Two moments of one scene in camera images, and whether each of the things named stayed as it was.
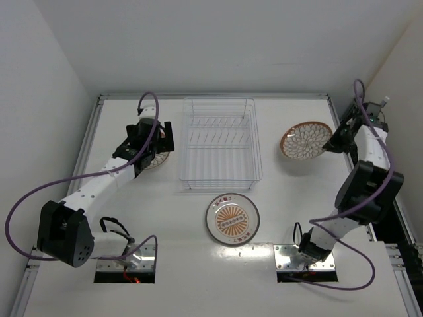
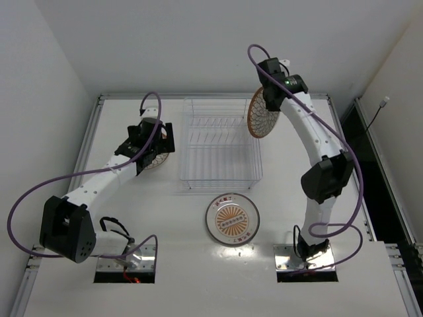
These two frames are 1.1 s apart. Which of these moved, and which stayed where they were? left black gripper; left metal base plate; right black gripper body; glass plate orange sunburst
Moved: right black gripper body
Stayed: left metal base plate; left black gripper; glass plate orange sunburst
